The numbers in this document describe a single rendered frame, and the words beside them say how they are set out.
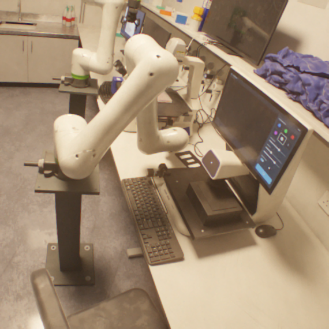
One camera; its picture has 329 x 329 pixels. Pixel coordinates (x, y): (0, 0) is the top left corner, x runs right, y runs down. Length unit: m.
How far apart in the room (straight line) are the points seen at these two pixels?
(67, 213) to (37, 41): 2.53
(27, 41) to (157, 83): 2.81
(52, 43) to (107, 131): 2.71
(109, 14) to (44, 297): 1.45
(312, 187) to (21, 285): 1.69
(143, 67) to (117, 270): 1.34
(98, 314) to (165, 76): 0.92
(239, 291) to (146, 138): 0.70
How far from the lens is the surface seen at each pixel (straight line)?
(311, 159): 1.44
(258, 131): 0.95
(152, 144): 1.16
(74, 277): 1.76
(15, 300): 1.75
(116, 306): 1.19
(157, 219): 1.09
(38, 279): 0.70
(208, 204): 1.01
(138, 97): 0.81
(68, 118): 1.04
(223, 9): 1.97
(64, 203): 1.25
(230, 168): 1.01
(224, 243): 1.14
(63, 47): 3.49
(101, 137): 0.84
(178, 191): 1.10
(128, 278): 1.79
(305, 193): 1.48
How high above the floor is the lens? 1.58
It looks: 35 degrees down
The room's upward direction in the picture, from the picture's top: 17 degrees clockwise
